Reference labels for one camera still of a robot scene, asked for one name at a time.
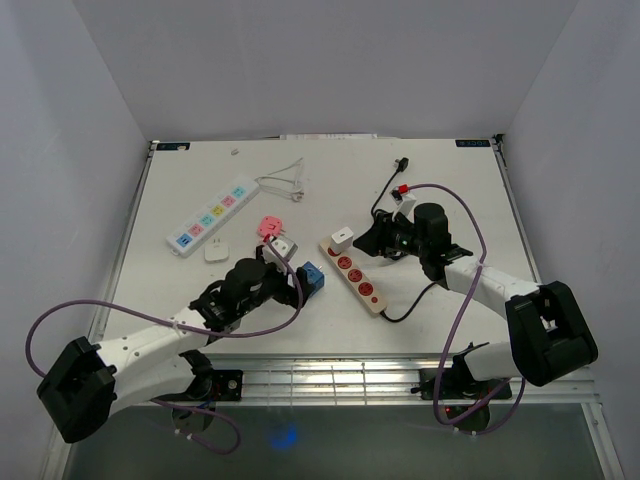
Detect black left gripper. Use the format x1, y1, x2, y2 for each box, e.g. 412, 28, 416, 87
238, 245, 315, 316

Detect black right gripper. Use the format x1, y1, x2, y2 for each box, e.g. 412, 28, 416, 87
352, 211, 428, 258

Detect white usb charger plug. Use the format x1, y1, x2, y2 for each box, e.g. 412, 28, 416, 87
329, 227, 354, 254

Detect beige red power strip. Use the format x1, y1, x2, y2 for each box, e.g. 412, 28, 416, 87
319, 237, 388, 316

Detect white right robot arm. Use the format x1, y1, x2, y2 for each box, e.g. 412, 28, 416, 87
353, 203, 599, 397

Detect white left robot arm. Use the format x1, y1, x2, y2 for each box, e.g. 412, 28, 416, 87
37, 258, 324, 444

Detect pink plug adapter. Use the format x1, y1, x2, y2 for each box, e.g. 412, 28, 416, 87
256, 215, 284, 238

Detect small white plug adapter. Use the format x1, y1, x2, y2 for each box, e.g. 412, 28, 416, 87
203, 239, 230, 264

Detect blue cube socket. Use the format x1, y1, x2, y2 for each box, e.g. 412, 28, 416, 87
302, 261, 325, 297

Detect white multicolour power strip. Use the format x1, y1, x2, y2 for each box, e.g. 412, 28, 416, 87
166, 175, 260, 258

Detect papers at back edge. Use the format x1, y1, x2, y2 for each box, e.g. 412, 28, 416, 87
279, 132, 398, 141

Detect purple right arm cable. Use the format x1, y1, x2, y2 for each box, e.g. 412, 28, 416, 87
407, 182, 526, 436

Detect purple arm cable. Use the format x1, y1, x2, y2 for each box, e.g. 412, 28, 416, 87
24, 239, 304, 456
407, 182, 526, 436

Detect white power cord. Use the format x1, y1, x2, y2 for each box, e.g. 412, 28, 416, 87
253, 156, 307, 205

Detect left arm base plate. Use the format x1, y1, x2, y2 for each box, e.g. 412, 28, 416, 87
202, 369, 244, 403

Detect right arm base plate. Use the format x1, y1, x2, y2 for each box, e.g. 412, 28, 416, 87
410, 368, 513, 400

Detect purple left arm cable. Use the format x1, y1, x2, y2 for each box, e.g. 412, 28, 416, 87
24, 239, 304, 456

